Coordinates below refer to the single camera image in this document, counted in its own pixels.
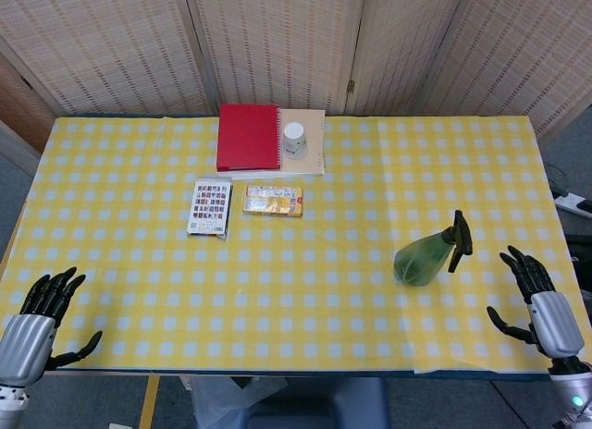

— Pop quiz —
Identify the woven folding screen panel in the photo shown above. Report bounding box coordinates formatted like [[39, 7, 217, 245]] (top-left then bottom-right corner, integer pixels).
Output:
[[0, 0, 212, 116], [427, 0, 592, 137], [344, 0, 468, 116], [183, 0, 366, 116]]

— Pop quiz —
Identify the white picture card box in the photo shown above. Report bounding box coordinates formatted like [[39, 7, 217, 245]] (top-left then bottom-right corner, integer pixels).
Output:
[[186, 178, 233, 241]]

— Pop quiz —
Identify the dark floor cable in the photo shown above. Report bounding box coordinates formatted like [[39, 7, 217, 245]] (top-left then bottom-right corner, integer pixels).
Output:
[[543, 163, 571, 199]]

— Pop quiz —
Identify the white paper cup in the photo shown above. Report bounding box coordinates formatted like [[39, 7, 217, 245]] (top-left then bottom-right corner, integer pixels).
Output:
[[281, 121, 310, 160]]

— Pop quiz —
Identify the beige spiral notebook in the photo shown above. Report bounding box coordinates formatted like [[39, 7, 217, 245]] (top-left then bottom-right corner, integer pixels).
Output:
[[277, 108, 327, 177]]

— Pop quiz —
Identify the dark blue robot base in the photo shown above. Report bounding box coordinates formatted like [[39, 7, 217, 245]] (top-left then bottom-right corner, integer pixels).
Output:
[[247, 377, 392, 429]]

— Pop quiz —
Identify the green spray bottle black trigger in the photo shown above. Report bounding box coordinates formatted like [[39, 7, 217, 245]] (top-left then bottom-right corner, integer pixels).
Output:
[[392, 209, 475, 289]]

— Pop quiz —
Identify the brown wooden door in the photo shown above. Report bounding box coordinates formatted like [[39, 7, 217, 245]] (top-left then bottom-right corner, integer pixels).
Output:
[[0, 53, 57, 153]]

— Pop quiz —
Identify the white power strip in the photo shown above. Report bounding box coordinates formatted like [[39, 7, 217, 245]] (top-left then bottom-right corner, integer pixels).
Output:
[[553, 192, 592, 215]]

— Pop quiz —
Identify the white plastic sheet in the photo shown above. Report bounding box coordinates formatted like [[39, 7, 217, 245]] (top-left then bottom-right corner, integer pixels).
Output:
[[189, 376, 290, 429]]

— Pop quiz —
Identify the yellow white checked tablecloth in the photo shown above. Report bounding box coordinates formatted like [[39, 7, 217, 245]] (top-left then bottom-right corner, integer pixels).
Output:
[[0, 116, 591, 375]]

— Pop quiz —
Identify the red spiral notebook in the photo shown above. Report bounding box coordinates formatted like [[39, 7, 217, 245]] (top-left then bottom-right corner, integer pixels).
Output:
[[216, 104, 283, 173]]

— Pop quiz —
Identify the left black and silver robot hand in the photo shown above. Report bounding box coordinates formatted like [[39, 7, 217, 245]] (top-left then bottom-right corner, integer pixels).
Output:
[[0, 265, 104, 386]]

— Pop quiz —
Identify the yellow flat carton box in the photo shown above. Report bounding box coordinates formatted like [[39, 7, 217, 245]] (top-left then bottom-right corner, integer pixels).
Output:
[[241, 184, 304, 218]]

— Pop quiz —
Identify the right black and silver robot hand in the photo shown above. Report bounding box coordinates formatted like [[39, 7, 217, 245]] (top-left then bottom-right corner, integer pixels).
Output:
[[486, 244, 586, 360]]

